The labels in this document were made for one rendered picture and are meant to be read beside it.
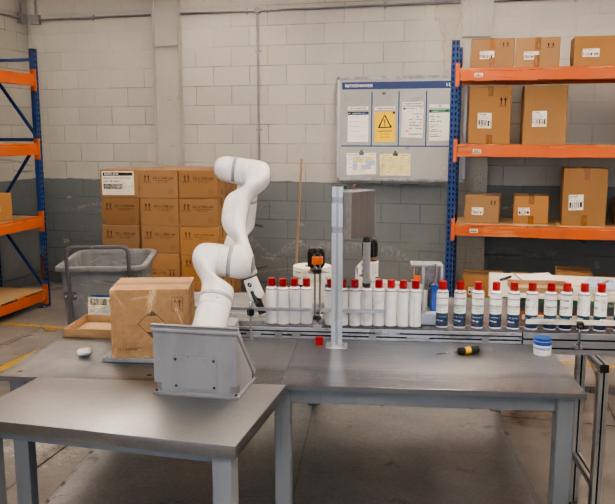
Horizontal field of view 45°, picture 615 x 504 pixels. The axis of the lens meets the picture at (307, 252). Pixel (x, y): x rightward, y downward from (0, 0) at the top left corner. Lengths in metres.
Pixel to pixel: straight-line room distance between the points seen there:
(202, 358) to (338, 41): 5.59
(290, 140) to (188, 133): 1.14
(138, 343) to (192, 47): 5.60
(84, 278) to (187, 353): 2.89
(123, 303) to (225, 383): 0.61
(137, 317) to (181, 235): 3.78
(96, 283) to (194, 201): 1.58
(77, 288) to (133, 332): 2.49
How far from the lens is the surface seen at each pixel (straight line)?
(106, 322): 3.59
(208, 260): 2.73
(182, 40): 8.25
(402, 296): 3.19
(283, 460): 2.79
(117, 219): 6.84
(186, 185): 6.59
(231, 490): 2.26
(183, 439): 2.24
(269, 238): 7.94
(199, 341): 2.50
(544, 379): 2.84
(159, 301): 2.88
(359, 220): 3.02
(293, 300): 3.21
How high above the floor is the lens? 1.70
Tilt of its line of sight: 9 degrees down
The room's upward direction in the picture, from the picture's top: straight up
